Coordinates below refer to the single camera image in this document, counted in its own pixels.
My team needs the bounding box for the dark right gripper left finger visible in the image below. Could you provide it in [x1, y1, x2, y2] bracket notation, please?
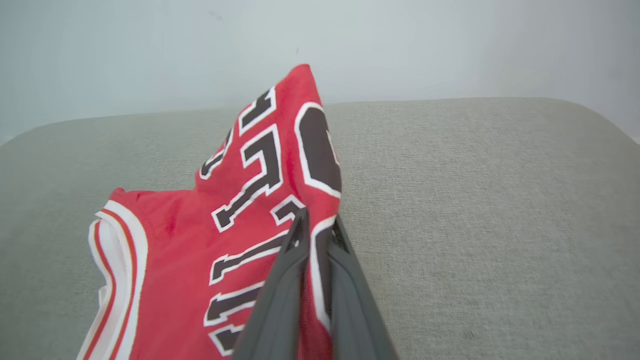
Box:
[231, 207, 311, 360]

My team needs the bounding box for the red white lettered jersey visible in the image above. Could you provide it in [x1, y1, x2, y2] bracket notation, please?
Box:
[76, 63, 346, 360]

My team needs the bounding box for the grey fabric sofa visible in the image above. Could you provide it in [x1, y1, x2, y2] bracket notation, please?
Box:
[0, 97, 640, 360]

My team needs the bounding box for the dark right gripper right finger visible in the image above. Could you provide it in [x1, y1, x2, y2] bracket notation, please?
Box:
[327, 215, 401, 360]

